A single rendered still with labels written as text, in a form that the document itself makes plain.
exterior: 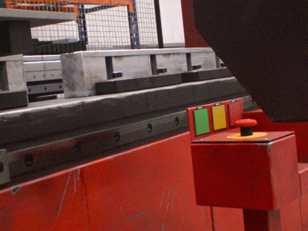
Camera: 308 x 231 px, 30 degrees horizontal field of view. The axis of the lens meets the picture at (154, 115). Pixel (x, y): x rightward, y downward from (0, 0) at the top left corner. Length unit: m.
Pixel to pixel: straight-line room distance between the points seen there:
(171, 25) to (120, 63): 6.60
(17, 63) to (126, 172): 0.29
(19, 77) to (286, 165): 0.50
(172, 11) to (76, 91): 6.77
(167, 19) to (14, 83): 6.85
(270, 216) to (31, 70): 0.72
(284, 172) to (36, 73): 0.74
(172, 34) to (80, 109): 6.94
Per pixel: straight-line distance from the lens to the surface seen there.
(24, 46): 0.74
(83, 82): 1.21
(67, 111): 0.96
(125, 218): 1.11
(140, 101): 1.15
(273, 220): 1.10
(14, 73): 1.05
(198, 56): 1.70
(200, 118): 1.07
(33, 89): 1.48
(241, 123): 1.02
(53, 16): 0.75
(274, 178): 0.98
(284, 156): 1.02
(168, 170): 1.25
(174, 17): 7.97
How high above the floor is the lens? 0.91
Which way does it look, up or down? 4 degrees down
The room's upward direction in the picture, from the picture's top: 6 degrees counter-clockwise
